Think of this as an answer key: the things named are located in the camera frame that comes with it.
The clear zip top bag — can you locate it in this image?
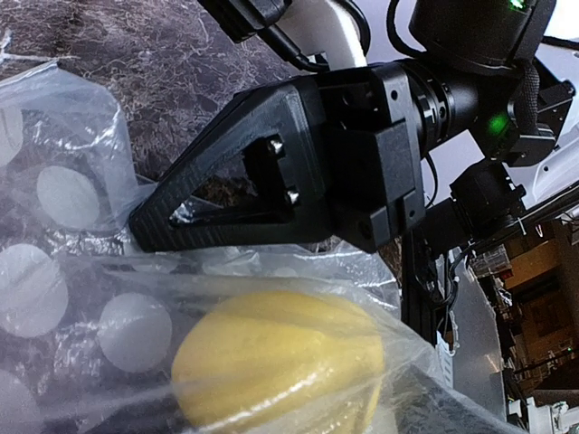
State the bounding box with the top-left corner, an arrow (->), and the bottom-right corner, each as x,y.
1,62 -> 513,433

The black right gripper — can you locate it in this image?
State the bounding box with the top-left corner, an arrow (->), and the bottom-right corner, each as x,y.
128,62 -> 425,252

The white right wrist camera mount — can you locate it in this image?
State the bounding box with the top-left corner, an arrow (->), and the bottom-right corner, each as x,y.
198,0 -> 372,71

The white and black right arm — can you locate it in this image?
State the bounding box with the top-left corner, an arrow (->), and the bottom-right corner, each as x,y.
128,1 -> 576,253

